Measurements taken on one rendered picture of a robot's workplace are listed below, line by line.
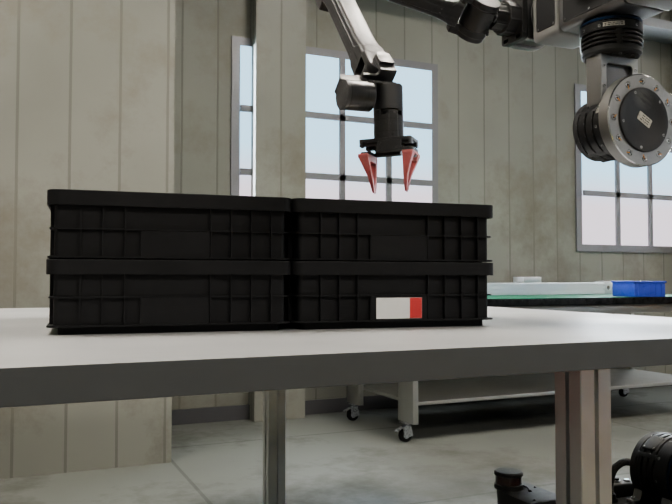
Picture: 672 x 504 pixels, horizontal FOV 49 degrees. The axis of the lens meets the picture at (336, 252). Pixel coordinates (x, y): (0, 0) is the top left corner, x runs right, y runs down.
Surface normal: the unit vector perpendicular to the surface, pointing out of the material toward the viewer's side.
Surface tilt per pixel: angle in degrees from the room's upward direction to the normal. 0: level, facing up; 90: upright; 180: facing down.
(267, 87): 90
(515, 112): 90
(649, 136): 90
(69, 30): 90
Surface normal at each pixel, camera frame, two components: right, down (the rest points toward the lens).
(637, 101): 0.40, -0.04
